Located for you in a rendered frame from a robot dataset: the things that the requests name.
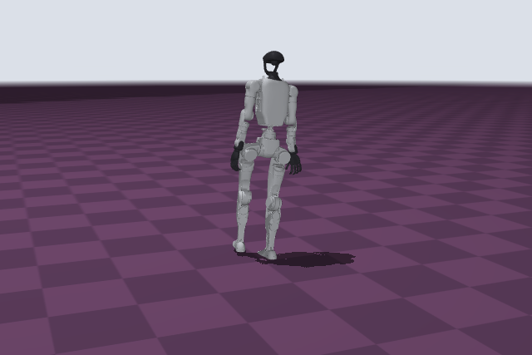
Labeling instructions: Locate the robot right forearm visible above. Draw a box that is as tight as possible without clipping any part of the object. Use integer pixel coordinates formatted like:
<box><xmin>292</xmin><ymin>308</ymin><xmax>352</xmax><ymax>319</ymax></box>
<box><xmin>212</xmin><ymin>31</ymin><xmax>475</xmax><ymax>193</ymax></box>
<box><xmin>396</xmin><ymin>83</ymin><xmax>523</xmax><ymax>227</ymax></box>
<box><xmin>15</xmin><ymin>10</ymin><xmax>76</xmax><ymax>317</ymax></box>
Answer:
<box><xmin>286</xmin><ymin>119</ymin><xmax>297</xmax><ymax>152</ymax></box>

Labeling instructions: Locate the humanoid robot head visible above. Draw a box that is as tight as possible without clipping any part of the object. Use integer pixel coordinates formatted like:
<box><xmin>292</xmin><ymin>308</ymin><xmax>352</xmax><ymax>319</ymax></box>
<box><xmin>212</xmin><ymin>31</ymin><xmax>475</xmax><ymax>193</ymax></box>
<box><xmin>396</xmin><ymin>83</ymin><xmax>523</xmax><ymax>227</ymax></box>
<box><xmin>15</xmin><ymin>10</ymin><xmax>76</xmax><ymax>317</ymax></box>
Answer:
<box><xmin>263</xmin><ymin>51</ymin><xmax>284</xmax><ymax>81</ymax></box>

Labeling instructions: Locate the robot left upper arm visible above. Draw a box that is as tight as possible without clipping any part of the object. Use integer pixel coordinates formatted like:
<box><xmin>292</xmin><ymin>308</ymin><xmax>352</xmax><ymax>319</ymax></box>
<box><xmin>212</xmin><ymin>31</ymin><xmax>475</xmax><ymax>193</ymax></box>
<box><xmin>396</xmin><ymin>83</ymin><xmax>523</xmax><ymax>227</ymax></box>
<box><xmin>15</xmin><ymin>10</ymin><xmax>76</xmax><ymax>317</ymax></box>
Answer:
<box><xmin>243</xmin><ymin>80</ymin><xmax>262</xmax><ymax>121</ymax></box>

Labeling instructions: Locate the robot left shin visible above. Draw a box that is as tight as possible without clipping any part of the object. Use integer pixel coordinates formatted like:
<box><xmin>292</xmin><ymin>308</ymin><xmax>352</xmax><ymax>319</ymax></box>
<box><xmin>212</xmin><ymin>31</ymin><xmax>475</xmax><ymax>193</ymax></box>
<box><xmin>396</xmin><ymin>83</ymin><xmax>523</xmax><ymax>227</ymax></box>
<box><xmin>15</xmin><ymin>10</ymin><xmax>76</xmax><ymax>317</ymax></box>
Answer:
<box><xmin>236</xmin><ymin>190</ymin><xmax>249</xmax><ymax>243</ymax></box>

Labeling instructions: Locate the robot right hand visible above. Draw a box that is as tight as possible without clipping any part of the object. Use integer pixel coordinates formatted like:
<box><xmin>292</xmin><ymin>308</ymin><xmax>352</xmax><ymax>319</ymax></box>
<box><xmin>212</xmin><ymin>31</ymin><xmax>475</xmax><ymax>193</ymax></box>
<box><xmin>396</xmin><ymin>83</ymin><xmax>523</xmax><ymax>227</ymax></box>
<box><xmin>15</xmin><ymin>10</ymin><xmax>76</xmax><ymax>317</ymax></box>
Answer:
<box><xmin>286</xmin><ymin>145</ymin><xmax>302</xmax><ymax>175</ymax></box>

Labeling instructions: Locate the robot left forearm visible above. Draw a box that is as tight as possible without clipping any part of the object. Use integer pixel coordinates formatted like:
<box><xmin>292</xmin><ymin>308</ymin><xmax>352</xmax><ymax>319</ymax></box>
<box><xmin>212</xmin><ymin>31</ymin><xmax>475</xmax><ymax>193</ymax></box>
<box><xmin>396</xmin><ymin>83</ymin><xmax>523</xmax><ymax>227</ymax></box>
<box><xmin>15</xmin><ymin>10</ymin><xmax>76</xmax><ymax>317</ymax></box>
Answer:
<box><xmin>234</xmin><ymin>110</ymin><xmax>249</xmax><ymax>147</ymax></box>

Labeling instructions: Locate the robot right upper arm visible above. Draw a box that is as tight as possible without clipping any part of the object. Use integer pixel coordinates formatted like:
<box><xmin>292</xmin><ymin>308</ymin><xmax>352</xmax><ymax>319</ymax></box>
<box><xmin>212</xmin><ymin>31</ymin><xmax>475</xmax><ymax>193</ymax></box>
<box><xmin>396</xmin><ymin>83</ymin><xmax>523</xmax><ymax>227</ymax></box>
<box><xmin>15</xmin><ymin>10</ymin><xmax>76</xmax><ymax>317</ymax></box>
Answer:
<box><xmin>284</xmin><ymin>85</ymin><xmax>298</xmax><ymax>125</ymax></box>

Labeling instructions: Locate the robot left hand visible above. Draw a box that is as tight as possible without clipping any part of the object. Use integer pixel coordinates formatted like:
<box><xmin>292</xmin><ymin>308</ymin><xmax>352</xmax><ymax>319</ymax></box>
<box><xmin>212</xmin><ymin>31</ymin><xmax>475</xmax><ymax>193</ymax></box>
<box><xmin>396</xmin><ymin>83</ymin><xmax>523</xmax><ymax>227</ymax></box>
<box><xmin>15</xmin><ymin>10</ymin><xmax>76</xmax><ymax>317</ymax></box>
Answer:
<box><xmin>230</xmin><ymin>141</ymin><xmax>244</xmax><ymax>171</ymax></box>

